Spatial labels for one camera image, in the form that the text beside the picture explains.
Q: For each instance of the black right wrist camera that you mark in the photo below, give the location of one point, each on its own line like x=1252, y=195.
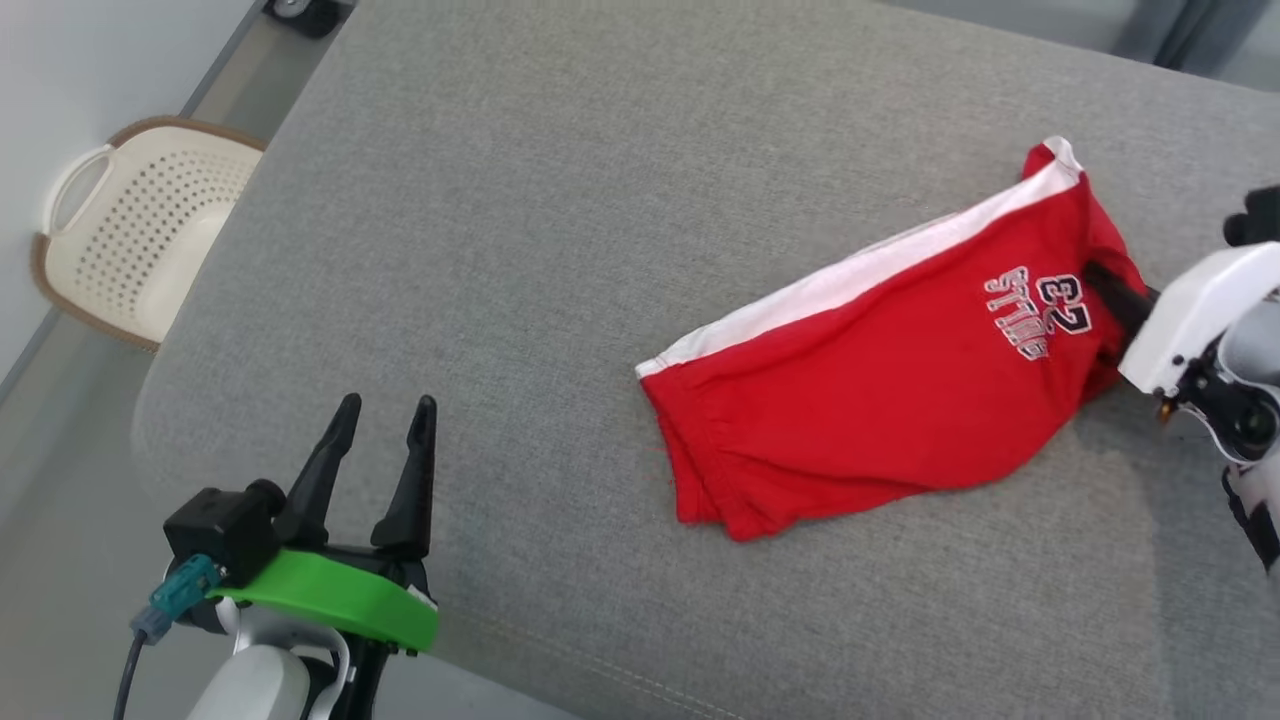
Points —
x=1260, y=215

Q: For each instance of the black caster wheel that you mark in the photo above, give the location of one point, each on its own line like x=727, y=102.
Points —
x=305, y=15

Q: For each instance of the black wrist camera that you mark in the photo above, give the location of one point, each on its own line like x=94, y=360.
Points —
x=220, y=530
x=1260, y=215

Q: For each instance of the cream plastic laundry basket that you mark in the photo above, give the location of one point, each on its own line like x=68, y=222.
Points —
x=140, y=240

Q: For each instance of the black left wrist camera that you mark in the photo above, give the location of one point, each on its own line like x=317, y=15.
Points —
x=220, y=530

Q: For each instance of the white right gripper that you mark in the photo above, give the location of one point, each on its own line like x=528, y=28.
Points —
x=1195, y=310

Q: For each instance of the grey fabric sofa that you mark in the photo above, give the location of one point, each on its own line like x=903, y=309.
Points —
x=500, y=250

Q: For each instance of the red shorts with white stripe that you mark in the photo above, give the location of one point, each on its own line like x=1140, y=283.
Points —
x=880, y=400

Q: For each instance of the grey vertical post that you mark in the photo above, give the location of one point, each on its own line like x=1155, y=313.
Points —
x=1180, y=35

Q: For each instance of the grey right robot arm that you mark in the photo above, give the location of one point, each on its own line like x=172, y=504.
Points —
x=1250, y=400

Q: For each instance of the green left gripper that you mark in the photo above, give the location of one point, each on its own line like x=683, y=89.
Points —
x=340, y=595

